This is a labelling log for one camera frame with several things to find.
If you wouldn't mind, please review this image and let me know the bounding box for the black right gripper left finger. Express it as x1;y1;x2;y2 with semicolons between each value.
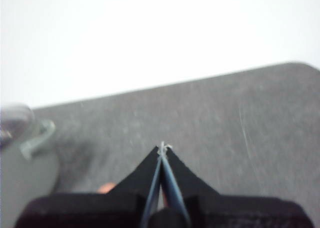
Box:
14;145;163;228

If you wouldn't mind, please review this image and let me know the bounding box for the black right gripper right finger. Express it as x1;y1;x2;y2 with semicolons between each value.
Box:
161;145;313;228

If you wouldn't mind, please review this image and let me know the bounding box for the pinkish brown egg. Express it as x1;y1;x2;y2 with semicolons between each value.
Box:
96;182;117;195

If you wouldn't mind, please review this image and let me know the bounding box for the glass lid with gold knob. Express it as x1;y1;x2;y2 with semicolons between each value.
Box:
0;102;35;144

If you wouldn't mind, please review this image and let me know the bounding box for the pale green electric pot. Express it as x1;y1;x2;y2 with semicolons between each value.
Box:
0;119;61;228

